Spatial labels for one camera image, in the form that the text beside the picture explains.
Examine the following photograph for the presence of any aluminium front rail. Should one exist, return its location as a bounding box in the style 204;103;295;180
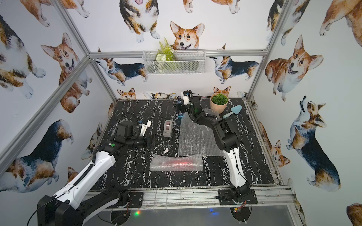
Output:
84;186;296;212

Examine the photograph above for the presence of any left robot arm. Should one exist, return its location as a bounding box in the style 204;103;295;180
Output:
34;121;155;226

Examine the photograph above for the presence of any potted green plant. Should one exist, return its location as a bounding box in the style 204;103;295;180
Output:
210;93;229;114

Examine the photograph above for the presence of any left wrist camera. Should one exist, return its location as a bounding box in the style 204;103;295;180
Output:
140;121;152;137

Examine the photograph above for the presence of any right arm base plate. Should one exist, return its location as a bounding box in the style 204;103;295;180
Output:
215;188;258;205

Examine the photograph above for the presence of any grey tape dispenser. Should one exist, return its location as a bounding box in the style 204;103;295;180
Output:
163;120;173;137

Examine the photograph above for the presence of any artificial fern with flower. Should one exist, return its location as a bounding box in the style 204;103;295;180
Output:
155;38;175;73

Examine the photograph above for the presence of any bubble wrap sheet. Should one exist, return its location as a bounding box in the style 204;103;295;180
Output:
178;113;222;157
150;154;203;172

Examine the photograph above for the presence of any blue wine bottle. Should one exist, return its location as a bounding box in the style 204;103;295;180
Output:
175;96;184;118

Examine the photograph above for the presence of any red wine bottle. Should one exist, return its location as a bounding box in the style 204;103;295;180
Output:
162;161;196;171

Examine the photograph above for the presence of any teal garden trowel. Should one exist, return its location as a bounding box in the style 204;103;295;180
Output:
222;105;242;119

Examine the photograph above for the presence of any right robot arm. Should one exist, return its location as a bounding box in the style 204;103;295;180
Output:
173;90;251;203

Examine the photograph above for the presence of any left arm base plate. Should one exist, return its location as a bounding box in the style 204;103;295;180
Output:
107;192;144;209

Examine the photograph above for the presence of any white wire wall basket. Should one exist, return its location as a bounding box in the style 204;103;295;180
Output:
142;50;206;75

